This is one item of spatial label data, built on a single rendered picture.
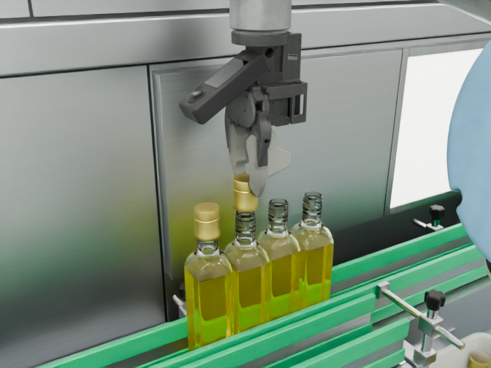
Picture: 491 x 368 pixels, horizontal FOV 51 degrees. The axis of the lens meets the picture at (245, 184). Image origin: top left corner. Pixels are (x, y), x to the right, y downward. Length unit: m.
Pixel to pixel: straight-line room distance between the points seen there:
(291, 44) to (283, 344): 0.43
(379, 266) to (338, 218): 0.12
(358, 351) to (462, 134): 0.58
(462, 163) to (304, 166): 0.68
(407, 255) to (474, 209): 0.83
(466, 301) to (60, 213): 0.76
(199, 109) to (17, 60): 0.24
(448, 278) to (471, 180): 0.83
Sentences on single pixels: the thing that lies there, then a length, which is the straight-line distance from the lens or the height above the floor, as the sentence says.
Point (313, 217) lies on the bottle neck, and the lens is 0.78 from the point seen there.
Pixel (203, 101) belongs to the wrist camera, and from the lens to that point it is 0.61.
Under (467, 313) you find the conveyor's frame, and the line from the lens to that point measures 1.14.
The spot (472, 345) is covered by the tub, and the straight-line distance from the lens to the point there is 1.06.
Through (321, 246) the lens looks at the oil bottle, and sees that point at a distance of 0.80.
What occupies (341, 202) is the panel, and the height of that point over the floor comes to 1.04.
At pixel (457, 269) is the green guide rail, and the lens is 1.07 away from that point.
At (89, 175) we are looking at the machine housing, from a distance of 0.78.
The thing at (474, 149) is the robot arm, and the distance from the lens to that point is 0.24.
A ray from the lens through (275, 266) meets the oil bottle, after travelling 0.77.
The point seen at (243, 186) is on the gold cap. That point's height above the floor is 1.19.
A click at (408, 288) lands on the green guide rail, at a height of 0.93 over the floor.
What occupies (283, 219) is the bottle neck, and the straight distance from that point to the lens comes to 0.76.
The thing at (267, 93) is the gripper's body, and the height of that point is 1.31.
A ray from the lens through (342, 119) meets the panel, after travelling 0.94.
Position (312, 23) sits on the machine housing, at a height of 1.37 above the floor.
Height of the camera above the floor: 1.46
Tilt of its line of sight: 23 degrees down
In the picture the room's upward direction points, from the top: straight up
